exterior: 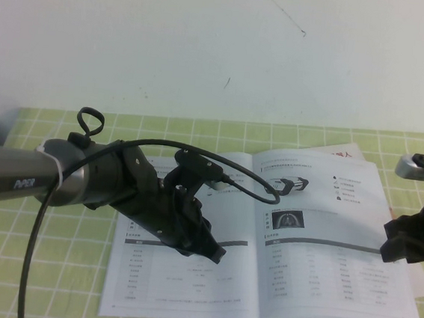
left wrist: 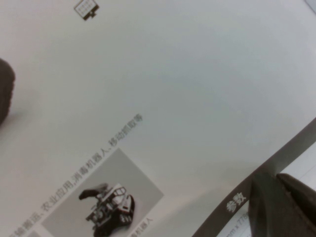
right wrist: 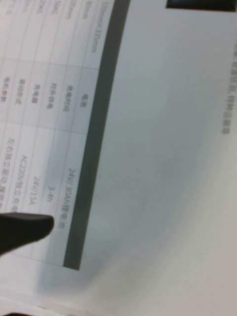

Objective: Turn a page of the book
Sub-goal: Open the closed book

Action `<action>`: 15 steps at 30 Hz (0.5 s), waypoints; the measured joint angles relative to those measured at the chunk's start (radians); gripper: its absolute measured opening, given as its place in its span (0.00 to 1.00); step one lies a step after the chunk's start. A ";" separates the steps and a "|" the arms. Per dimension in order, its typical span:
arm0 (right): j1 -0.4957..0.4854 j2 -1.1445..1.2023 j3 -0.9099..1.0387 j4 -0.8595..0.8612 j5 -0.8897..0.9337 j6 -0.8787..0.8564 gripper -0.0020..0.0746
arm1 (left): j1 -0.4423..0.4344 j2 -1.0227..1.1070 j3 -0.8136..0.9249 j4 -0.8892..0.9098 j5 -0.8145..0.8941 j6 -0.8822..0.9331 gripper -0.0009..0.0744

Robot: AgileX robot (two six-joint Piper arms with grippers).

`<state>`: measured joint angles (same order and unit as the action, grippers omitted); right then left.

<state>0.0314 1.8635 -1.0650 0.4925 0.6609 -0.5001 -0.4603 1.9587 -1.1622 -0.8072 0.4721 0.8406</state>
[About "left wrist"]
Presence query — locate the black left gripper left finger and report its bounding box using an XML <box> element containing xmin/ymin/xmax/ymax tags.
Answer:
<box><xmin>0</xmin><ymin>58</ymin><xmax>16</xmax><ymax>127</ymax></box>

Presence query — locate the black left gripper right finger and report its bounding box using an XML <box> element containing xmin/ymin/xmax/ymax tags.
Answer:
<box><xmin>248</xmin><ymin>172</ymin><xmax>316</xmax><ymax>237</ymax></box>

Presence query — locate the white product catalogue book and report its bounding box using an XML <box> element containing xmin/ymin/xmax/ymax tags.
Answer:
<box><xmin>0</xmin><ymin>0</ymin><xmax>316</xmax><ymax>237</ymax></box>

